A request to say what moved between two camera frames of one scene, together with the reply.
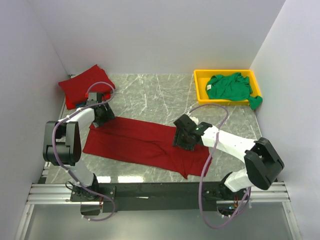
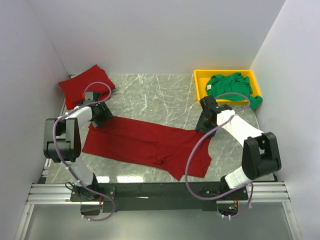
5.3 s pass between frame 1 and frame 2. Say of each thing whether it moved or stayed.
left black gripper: stayed
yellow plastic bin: stayed
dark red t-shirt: stayed
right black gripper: moved
